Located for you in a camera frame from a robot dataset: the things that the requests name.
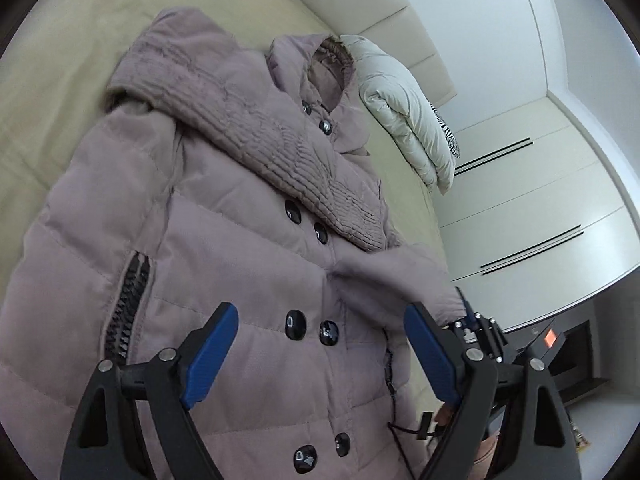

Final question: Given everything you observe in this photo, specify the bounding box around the dark low cabinet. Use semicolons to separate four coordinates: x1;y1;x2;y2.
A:
505;300;612;406

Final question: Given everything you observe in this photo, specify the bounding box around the mauve puffer jacket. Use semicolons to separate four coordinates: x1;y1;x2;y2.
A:
0;7;466;480

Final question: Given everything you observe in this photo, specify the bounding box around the bed with beige sheet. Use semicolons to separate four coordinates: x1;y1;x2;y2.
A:
0;0;446;431

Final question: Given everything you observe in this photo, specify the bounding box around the folded white duvet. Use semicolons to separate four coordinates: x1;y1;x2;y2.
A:
340;34;458;196

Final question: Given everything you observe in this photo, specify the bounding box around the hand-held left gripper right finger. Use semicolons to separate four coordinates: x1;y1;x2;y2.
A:
403;302;583;480

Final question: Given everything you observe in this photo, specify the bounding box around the white wardrobe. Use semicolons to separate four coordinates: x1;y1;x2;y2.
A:
435;95;640;333

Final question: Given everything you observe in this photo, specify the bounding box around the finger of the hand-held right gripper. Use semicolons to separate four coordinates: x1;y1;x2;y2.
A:
455;286;477;328

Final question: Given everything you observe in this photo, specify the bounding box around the zebra print pillow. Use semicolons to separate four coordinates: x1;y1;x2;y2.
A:
427;102;463;161

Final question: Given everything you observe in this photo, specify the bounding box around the cream padded headboard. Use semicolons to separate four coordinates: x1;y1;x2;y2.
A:
260;0;458;106

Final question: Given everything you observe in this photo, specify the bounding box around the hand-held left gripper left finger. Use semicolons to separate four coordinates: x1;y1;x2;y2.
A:
59;302;240;480

